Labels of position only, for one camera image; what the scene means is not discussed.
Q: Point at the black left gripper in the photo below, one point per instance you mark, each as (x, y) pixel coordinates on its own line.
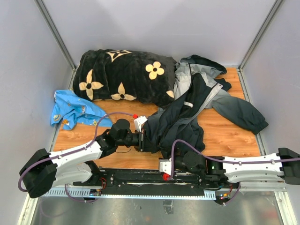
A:
(145, 144)

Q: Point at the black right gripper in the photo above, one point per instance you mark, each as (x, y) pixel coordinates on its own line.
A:
(176, 152)

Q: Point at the dark grey zip jacket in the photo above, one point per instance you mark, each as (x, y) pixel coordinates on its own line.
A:
(197, 88)

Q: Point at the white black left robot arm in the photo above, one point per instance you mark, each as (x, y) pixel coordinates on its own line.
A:
(46, 170)

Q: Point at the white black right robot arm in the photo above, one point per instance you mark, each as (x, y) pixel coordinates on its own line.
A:
(282, 165)

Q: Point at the black blanket with cream flowers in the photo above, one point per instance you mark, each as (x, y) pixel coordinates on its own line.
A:
(125, 75)

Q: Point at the blue patterned cloth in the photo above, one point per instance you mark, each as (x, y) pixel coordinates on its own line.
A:
(69, 110)

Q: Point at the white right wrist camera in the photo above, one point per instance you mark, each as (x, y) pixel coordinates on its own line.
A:
(165, 166)

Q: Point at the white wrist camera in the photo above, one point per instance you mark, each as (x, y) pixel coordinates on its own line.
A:
(165, 166)
(138, 122)

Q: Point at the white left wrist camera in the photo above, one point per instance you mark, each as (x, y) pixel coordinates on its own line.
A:
(138, 122)

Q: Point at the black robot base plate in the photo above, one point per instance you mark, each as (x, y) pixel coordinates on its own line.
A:
(151, 183)

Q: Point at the aluminium front rail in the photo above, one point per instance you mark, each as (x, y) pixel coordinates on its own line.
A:
(85, 193)

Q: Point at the left rear aluminium frame post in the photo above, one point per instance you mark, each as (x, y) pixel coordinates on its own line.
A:
(55, 32)

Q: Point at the aluminium frame post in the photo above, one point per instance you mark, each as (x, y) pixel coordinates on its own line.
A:
(262, 30)
(55, 32)

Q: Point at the right rear aluminium frame post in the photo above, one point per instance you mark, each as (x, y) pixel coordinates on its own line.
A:
(262, 30)

